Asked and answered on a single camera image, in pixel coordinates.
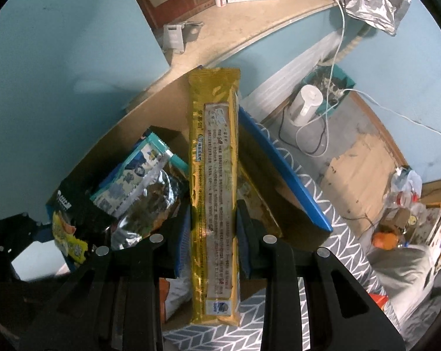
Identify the white kettle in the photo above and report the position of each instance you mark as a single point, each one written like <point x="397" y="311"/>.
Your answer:
<point x="306" y="104"/>

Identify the yellow snack packet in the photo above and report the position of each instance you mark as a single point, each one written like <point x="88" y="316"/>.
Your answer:
<point x="213" y="153"/>

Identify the teal snack packet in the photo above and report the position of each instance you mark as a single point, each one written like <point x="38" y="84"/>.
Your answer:
<point x="132" y="175"/>

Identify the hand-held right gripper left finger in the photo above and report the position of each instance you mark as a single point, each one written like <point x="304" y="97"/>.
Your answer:
<point x="184" y="243"/>

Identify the pile of plastic trash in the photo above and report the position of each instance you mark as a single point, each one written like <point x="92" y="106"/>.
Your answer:
<point x="405" y="193"/>

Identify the orange bottle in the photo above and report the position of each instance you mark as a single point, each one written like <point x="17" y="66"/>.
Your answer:
<point x="388" y="240"/>

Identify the printed cardboard box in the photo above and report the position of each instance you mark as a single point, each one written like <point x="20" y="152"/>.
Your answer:
<point x="432" y="234"/>

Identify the grey phone stand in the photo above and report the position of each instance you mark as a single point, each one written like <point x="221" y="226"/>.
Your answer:
<point x="174" y="38"/>

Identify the wooden desk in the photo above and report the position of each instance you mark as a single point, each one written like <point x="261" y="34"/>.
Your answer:
<point x="242" y="25"/>

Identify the black snack bag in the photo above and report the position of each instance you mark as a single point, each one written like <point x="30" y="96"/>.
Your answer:
<point x="74" y="204"/>

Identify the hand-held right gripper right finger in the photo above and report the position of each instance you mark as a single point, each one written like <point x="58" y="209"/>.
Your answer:
<point x="242" y="243"/>

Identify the blue-edged cardboard box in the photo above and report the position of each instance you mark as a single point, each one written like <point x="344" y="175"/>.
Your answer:
<point x="286" y="197"/>

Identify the silver foil snack bag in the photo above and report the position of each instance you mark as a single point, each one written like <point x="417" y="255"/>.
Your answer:
<point x="143" y="208"/>

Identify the teal box with power strip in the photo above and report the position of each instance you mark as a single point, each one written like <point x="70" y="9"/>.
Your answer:
<point x="343" y="76"/>

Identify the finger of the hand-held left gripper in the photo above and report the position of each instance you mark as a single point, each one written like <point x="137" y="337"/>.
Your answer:
<point x="41" y="234"/>

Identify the torn cardboard sheet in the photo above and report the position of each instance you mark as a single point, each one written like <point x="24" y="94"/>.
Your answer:
<point x="366" y="179"/>

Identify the grey cushion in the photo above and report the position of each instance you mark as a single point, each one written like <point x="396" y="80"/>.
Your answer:
<point x="403" y="278"/>

